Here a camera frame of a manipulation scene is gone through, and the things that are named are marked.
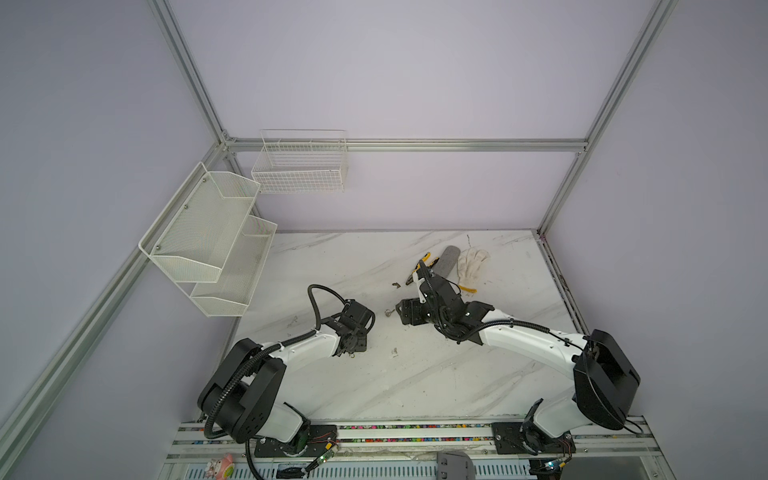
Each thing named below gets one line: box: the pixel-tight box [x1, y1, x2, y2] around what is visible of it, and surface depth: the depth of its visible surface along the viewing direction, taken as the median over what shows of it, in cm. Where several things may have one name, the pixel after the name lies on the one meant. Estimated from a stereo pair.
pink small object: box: [216, 453, 235, 480], surface depth 69 cm
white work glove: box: [457, 247, 490, 297], surface depth 110 cm
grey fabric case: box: [432, 245, 461, 279], surface depth 110 cm
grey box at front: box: [436, 451, 476, 480], surface depth 71 cm
